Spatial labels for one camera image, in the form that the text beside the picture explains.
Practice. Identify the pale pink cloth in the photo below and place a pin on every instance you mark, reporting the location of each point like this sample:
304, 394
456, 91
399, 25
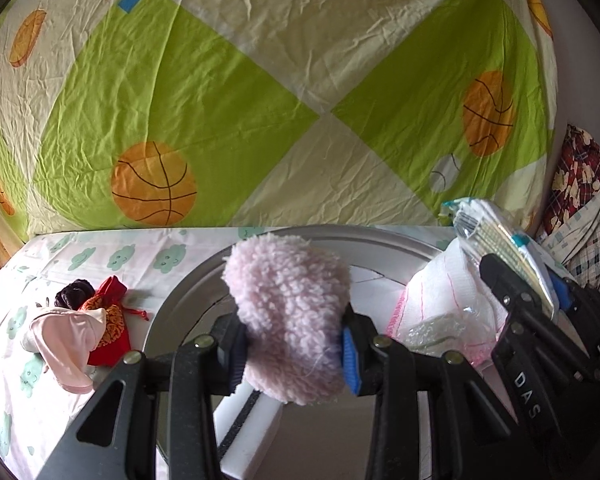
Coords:
65, 340

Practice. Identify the tissue packet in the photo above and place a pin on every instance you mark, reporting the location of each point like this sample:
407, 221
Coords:
495, 235

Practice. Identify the round metal tin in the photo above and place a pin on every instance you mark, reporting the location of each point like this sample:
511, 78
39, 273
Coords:
190, 305

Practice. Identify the white sponge with black stripe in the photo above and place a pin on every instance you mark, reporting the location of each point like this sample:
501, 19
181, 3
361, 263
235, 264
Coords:
262, 435

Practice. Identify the dark hair scrunchie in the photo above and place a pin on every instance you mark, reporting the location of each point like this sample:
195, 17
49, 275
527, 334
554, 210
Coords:
72, 295

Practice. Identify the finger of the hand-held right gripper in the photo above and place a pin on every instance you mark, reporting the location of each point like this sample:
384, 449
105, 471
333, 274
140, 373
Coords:
562, 292
510, 305

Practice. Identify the plaid cloth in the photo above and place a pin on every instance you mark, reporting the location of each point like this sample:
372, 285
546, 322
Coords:
597, 230

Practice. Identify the pink-edged white gauze towel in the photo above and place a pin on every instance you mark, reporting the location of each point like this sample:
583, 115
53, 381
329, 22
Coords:
445, 285

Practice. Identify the basketball print hanging sheet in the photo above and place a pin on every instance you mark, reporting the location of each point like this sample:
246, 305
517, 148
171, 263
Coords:
230, 85

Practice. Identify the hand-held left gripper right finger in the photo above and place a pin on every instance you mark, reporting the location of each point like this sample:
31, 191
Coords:
352, 365

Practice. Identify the cloud print bed sheet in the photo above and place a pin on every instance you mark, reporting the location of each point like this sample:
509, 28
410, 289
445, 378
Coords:
130, 282

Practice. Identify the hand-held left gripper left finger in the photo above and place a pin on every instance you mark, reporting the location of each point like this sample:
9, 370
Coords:
237, 360

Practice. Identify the pink fluffy cloth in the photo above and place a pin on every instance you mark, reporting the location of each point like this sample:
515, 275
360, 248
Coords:
290, 310

